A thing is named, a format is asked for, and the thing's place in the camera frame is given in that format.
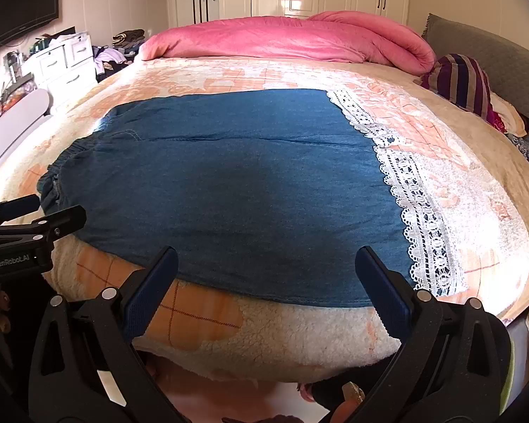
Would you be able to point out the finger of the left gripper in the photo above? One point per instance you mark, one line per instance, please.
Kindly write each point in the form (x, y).
(52, 227)
(16, 208)

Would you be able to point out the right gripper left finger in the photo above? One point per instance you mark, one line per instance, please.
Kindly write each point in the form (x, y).
(84, 366)

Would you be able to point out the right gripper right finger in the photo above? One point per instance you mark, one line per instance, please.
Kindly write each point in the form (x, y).
(453, 361)

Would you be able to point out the blue denim lace-trimmed pants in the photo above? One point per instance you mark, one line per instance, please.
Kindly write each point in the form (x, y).
(266, 194)

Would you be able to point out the white drawer cabinet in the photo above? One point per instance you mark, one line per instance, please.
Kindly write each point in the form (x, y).
(66, 69)

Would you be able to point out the clothes pile on floor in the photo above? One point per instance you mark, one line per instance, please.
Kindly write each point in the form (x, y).
(110, 59)

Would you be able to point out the tan bed sheet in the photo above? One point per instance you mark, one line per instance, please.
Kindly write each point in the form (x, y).
(474, 174)

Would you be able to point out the cream pillow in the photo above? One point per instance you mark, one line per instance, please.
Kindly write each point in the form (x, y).
(513, 122)

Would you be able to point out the striped purple pillow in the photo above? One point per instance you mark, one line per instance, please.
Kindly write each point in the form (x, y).
(461, 80)

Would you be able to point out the grey padded headboard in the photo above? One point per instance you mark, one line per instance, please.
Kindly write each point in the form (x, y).
(506, 63)

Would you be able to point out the pink quilt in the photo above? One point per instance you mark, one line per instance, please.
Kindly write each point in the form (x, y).
(343, 36)

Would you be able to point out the black wall television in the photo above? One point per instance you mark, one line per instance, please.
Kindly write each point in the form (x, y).
(22, 8)

